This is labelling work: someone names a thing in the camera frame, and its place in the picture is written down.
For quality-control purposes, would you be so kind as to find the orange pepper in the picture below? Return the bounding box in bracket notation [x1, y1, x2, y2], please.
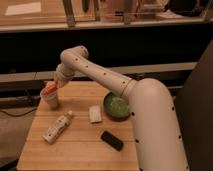
[44, 83, 57, 94]

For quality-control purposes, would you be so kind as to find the white plastic bottle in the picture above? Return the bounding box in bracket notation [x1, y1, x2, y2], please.
[42, 111, 73, 144]

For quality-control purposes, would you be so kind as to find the white sponge block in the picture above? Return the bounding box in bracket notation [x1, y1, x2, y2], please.
[89, 105, 102, 123]

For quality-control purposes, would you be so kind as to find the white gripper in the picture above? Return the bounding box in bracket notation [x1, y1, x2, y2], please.
[54, 63, 74, 88]

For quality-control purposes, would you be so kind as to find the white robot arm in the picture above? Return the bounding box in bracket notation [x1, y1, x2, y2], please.
[55, 46, 190, 171]

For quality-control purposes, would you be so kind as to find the dark chair back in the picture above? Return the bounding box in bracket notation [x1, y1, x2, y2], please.
[175, 39, 213, 171]

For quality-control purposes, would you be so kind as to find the black cable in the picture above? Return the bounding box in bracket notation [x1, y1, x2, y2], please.
[0, 106, 38, 118]

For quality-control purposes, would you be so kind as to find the green ceramic bowl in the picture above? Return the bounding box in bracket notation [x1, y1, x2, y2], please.
[103, 92, 130, 121]

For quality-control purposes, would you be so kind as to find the black rectangular case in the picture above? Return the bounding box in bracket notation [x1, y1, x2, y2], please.
[101, 131, 124, 151]

